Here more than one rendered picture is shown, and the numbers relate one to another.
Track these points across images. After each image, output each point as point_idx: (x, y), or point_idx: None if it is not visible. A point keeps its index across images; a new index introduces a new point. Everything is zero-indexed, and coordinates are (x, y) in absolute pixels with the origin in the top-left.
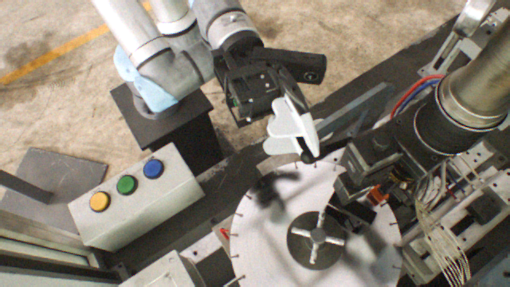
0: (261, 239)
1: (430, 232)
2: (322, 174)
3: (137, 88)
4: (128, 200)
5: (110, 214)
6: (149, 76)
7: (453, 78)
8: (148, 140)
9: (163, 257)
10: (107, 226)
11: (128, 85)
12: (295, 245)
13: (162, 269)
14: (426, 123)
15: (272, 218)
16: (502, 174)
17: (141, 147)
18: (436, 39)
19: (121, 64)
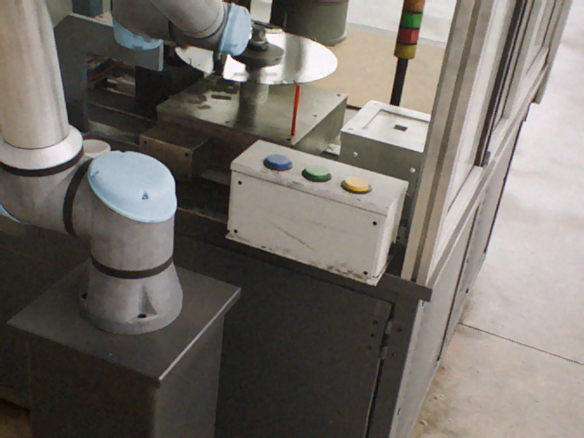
0: (283, 70)
1: None
2: (192, 55)
3: (244, 13)
4: (330, 169)
5: (359, 175)
6: (226, 5)
7: None
8: (220, 284)
9: (354, 133)
10: (372, 174)
11: (172, 232)
12: (271, 54)
13: (364, 131)
14: None
15: (260, 69)
16: (103, 19)
17: (238, 287)
18: None
19: (165, 177)
